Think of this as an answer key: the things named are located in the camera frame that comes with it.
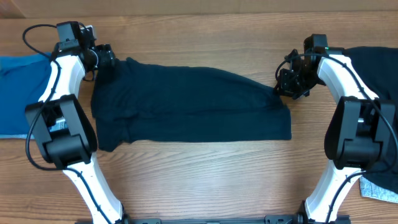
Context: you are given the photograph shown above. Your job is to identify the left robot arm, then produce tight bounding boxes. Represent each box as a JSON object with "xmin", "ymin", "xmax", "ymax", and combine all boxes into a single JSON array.
[{"xmin": 25, "ymin": 21, "xmax": 129, "ymax": 223}]

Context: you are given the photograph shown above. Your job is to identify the dark navy garment pile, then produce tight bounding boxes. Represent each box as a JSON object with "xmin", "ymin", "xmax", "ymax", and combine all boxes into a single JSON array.
[{"xmin": 346, "ymin": 47, "xmax": 397, "ymax": 194}]

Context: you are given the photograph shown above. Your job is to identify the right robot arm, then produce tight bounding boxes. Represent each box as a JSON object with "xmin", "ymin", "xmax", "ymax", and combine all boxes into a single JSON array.
[{"xmin": 264, "ymin": 34, "xmax": 397, "ymax": 223}]

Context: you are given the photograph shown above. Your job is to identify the light denim garment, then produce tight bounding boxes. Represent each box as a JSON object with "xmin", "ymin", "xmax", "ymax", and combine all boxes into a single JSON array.
[{"xmin": 359, "ymin": 177, "xmax": 398, "ymax": 203}]

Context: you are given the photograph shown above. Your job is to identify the folded light blue jeans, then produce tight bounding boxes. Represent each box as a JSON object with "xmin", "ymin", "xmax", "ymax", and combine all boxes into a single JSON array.
[{"xmin": 1, "ymin": 118, "xmax": 68, "ymax": 139}]

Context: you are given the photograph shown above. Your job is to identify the folded blue t-shirt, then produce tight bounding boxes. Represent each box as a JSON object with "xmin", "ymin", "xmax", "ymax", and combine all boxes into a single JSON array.
[{"xmin": 1, "ymin": 54, "xmax": 52, "ymax": 135}]

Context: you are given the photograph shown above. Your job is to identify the dark navy t-shirt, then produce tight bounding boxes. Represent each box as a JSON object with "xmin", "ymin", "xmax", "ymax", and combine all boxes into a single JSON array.
[{"xmin": 91, "ymin": 58, "xmax": 292, "ymax": 152}]

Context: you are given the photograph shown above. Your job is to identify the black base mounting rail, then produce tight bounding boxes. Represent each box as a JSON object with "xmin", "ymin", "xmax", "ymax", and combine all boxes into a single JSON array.
[{"xmin": 74, "ymin": 214, "xmax": 351, "ymax": 224}]

